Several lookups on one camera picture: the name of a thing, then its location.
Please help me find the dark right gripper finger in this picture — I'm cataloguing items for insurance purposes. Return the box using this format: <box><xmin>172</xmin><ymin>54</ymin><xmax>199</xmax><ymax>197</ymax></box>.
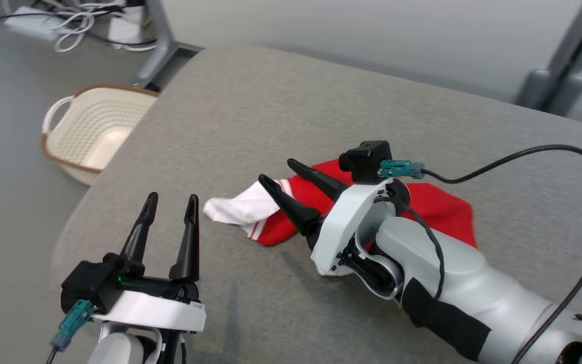
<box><xmin>258</xmin><ymin>174</ymin><xmax>322</xmax><ymax>238</ymax></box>
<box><xmin>287</xmin><ymin>158</ymin><xmax>351</xmax><ymax>203</ymax></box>

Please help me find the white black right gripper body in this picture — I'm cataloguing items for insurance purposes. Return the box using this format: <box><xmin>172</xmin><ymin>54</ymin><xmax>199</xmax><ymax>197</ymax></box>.
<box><xmin>306</xmin><ymin>178</ymin><xmax>412</xmax><ymax>277</ymax></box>

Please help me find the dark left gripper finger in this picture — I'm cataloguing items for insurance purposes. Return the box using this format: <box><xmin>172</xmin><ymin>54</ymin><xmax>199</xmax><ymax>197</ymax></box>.
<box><xmin>169</xmin><ymin>194</ymin><xmax>201</xmax><ymax>282</ymax></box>
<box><xmin>119</xmin><ymin>192</ymin><xmax>160</xmax><ymax>277</ymax></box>

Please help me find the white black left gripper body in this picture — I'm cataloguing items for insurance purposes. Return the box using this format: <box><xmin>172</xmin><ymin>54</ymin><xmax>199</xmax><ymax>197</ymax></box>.
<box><xmin>91</xmin><ymin>273</ymin><xmax>207</xmax><ymax>333</ymax></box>

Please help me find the red shirt with white sleeves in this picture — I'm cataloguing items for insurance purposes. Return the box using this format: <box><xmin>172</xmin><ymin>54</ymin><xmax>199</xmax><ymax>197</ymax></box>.
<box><xmin>203</xmin><ymin>159</ymin><xmax>479</xmax><ymax>277</ymax></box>

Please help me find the cream laundry basket brown rim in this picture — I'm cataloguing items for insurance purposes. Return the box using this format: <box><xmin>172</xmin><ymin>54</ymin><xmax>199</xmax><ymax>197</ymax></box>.
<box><xmin>40</xmin><ymin>83</ymin><xmax>161</xmax><ymax>187</ymax></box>

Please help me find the grey metal table leg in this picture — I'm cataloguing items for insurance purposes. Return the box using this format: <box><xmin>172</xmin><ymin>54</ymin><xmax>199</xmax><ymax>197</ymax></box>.
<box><xmin>134</xmin><ymin>0</ymin><xmax>205</xmax><ymax>93</ymax></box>

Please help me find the white box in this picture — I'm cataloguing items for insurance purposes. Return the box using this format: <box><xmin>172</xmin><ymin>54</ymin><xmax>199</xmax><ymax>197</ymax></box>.
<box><xmin>108</xmin><ymin>5</ymin><xmax>145</xmax><ymax>51</ymax></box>

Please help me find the white power strip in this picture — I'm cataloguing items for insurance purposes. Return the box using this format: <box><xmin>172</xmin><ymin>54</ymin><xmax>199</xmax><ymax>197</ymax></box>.
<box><xmin>3</xmin><ymin>5</ymin><xmax>72</xmax><ymax>42</ymax></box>

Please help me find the teal right camera connector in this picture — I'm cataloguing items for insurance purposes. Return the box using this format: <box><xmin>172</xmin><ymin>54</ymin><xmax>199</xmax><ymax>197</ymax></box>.
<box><xmin>379</xmin><ymin>159</ymin><xmax>426</xmax><ymax>180</ymax></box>

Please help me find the teal camera connector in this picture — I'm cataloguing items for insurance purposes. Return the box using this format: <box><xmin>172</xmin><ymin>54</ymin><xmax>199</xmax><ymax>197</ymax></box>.
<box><xmin>379</xmin><ymin>159</ymin><xmax>426</xmax><ymax>180</ymax></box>
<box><xmin>50</xmin><ymin>299</ymin><xmax>95</xmax><ymax>353</ymax></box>

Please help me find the teal left camera connector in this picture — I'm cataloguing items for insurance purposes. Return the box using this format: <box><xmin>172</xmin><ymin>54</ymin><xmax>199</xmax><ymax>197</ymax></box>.
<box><xmin>50</xmin><ymin>299</ymin><xmax>95</xmax><ymax>353</ymax></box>

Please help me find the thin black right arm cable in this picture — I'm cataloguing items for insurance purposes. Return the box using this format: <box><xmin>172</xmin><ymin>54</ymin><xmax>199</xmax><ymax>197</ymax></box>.
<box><xmin>374</xmin><ymin>194</ymin><xmax>446</xmax><ymax>302</ymax></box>

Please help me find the black right camera cable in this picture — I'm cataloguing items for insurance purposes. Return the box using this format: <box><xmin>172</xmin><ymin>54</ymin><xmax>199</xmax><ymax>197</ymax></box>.
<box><xmin>420</xmin><ymin>145</ymin><xmax>582</xmax><ymax>364</ymax></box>

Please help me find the white coiled cable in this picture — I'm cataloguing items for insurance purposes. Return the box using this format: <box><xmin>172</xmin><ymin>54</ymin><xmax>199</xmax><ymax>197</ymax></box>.
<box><xmin>53</xmin><ymin>0</ymin><xmax>125</xmax><ymax>54</ymax></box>

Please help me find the grey partition post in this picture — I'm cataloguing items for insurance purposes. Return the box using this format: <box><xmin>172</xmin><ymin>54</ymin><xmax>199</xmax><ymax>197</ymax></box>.
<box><xmin>515</xmin><ymin>0</ymin><xmax>582</xmax><ymax>118</ymax></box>

